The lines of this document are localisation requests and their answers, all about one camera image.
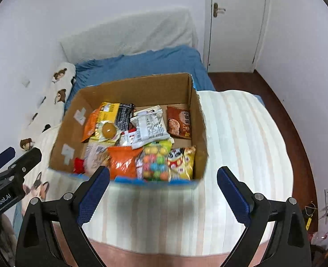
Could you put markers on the blue bed sheet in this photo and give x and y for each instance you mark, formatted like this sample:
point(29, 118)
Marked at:
point(141, 64)

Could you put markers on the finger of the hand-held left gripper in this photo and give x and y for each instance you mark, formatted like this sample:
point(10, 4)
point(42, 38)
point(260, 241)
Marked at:
point(2, 158)
point(27, 161)

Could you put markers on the brown snack packet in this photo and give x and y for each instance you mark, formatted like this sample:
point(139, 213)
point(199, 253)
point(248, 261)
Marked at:
point(179, 122)

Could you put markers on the yellow and black snack packet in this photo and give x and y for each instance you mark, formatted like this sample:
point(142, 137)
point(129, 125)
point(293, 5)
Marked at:
point(108, 111)

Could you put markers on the orange snack packet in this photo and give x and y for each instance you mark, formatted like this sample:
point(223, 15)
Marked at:
point(122, 161)
point(89, 126)

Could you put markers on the clear bag of colourful candy balls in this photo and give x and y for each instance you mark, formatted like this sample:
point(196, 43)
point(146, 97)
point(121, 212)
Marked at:
point(155, 161)

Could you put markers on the white silver snack packet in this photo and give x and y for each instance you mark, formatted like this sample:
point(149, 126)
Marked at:
point(150, 125)

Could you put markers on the yellow tag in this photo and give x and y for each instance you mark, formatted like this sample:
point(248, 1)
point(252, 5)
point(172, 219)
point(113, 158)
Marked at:
point(309, 223)

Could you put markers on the clear packet with brown egg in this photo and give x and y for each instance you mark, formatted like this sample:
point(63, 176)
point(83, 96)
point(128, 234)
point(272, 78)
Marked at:
point(109, 130)

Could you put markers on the pale pink snack packet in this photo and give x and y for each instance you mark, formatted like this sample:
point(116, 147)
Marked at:
point(95, 155)

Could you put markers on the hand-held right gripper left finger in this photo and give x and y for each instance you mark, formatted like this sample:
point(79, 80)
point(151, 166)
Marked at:
point(94, 192)

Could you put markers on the white dog print bolster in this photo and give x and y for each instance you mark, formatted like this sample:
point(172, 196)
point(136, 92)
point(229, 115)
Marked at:
point(55, 94)

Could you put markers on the red and grey snack packet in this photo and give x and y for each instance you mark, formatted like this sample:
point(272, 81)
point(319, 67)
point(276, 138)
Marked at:
point(129, 138)

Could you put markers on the white headboard cover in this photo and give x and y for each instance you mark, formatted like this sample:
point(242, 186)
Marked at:
point(130, 33)

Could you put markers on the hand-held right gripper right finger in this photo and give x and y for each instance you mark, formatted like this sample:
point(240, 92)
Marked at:
point(233, 194)

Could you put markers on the white door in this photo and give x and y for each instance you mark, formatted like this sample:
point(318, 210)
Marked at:
point(233, 25)

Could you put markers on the bulldog print blanket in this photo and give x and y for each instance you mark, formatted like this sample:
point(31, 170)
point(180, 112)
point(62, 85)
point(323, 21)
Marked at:
point(37, 183)

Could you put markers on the small red packet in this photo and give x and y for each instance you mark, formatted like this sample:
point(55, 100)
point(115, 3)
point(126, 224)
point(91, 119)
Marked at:
point(79, 165)

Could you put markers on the cardboard box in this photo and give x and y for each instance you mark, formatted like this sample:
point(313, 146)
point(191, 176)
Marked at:
point(74, 122)

